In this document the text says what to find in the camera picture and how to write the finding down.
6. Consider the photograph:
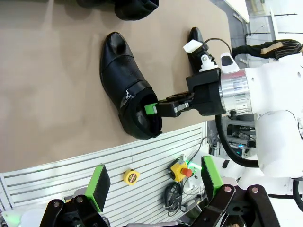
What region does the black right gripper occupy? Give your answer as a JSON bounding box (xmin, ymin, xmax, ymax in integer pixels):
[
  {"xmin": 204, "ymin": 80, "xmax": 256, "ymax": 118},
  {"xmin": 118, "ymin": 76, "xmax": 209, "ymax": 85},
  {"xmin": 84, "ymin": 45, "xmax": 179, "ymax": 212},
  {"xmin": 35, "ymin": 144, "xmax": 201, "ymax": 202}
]
[{"xmin": 143, "ymin": 68, "xmax": 224, "ymax": 118}]

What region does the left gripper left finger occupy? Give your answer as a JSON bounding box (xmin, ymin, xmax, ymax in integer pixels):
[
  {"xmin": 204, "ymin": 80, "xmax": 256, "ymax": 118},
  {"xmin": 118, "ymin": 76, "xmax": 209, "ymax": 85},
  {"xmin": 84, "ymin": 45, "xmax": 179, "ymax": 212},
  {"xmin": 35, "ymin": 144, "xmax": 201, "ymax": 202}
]
[{"xmin": 40, "ymin": 165, "xmax": 111, "ymax": 227}]

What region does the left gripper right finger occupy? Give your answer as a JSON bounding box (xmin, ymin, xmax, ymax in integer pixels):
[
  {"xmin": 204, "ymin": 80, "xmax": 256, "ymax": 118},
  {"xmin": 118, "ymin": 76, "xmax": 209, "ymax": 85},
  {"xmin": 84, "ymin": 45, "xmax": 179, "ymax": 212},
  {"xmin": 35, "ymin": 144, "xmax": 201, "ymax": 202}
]
[{"xmin": 191, "ymin": 156, "xmax": 280, "ymax": 227}]

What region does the black ankle shoe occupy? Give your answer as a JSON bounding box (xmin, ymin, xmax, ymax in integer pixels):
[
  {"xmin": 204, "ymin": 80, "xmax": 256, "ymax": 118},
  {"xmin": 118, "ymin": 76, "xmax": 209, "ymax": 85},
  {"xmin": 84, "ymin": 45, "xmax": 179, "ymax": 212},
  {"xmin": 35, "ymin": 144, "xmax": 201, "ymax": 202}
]
[
  {"xmin": 99, "ymin": 32, "xmax": 163, "ymax": 140},
  {"xmin": 187, "ymin": 27, "xmax": 215, "ymax": 74},
  {"xmin": 114, "ymin": 0, "xmax": 160, "ymax": 21}
]

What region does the yellow emergency stop button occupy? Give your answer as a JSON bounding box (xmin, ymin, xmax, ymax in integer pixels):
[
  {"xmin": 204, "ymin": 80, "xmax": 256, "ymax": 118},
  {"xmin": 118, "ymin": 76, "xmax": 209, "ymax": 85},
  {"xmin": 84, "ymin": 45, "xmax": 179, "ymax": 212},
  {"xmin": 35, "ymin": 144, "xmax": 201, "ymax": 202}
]
[{"xmin": 167, "ymin": 158, "xmax": 194, "ymax": 183}]

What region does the yellow tape measure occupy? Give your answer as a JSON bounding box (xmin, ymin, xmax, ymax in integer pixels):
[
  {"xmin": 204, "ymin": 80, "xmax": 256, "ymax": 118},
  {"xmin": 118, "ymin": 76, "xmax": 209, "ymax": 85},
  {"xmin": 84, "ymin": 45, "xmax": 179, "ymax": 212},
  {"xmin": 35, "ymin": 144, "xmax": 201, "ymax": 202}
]
[{"xmin": 123, "ymin": 169, "xmax": 141, "ymax": 186}]

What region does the white slatted aluminium panel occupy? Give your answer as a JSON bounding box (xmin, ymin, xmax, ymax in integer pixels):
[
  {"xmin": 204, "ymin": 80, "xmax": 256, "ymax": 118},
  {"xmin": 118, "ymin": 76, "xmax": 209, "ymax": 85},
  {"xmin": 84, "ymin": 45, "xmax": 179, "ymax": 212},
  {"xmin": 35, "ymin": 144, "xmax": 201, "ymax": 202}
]
[{"xmin": 0, "ymin": 120, "xmax": 209, "ymax": 227}]

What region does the black right arm hose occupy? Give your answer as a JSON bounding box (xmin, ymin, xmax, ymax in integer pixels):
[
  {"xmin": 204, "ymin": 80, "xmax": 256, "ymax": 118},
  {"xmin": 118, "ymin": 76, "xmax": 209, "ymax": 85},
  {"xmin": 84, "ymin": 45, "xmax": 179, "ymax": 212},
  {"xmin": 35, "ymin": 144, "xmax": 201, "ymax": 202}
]
[{"xmin": 214, "ymin": 114, "xmax": 260, "ymax": 168}]

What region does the black cable bundle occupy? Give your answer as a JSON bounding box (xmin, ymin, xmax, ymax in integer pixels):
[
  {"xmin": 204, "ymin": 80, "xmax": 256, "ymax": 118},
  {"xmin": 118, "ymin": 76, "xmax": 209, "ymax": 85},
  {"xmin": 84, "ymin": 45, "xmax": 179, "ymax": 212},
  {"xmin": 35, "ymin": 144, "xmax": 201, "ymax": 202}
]
[{"xmin": 163, "ymin": 182, "xmax": 190, "ymax": 217}]

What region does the equipment rack with cables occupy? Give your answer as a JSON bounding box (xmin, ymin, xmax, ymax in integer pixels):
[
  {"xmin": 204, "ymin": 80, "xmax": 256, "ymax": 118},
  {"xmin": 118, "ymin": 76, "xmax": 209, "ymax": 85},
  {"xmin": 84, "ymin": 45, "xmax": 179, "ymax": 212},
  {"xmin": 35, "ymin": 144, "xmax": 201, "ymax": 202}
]
[{"xmin": 208, "ymin": 113, "xmax": 258, "ymax": 159}]

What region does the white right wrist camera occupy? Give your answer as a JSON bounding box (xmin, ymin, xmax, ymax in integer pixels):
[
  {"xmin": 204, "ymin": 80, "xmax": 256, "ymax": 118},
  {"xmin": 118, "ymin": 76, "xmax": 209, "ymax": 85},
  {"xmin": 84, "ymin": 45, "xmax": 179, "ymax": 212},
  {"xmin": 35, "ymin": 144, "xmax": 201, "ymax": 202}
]
[{"xmin": 183, "ymin": 39, "xmax": 220, "ymax": 72}]

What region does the thin black camera cable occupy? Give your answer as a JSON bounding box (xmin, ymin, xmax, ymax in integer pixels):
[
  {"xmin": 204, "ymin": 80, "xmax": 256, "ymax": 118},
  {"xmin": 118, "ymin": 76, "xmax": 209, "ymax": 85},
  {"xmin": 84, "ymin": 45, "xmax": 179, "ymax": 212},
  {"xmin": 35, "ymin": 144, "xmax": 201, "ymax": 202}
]
[{"xmin": 202, "ymin": 37, "xmax": 233, "ymax": 54}]

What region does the braided black cable sleeve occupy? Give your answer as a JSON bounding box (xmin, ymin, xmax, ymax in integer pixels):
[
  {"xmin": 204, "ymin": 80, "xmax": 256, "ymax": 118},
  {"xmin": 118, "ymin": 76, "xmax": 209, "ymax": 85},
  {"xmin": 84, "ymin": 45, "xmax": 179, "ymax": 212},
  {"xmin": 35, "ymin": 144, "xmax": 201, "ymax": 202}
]
[{"xmin": 232, "ymin": 39, "xmax": 303, "ymax": 60}]

